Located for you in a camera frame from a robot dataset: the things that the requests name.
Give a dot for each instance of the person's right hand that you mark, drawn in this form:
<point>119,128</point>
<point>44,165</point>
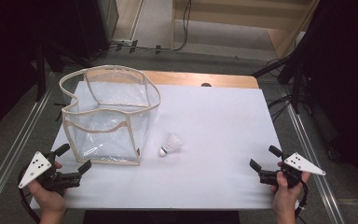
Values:
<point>286,199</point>

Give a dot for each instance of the dark curtain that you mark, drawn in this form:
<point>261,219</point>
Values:
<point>6,62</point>
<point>348,77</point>

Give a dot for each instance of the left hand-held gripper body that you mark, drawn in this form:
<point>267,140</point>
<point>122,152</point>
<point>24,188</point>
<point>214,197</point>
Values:
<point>34,169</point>

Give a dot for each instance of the metal floor rail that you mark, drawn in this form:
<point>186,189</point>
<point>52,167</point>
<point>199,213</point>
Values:
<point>310,155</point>
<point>15,149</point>

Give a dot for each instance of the white table mat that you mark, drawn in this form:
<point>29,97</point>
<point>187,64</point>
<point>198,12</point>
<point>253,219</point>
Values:
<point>217,140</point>

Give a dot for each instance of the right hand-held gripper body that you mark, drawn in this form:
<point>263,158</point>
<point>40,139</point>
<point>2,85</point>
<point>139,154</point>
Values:
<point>303,164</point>

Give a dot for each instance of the black tape strip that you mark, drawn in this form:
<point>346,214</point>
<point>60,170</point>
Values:
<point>133,46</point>
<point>158,49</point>

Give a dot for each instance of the light wooden furniture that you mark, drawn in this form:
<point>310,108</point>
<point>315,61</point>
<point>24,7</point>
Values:
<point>230,23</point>

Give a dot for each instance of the person's left hand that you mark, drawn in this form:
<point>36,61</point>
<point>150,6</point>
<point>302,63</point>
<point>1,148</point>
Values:
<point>51,202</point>

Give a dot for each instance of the white shuttlecock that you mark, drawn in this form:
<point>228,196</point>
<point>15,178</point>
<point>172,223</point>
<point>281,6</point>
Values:
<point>171,144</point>

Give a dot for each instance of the black stand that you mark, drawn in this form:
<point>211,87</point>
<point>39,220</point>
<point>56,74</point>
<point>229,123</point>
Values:
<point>295,74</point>
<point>40,71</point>

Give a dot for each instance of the black cabinet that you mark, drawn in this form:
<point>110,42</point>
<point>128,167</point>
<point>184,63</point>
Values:
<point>93,25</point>

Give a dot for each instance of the clear bag with beige trim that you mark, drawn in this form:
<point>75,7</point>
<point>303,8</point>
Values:
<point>105,124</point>

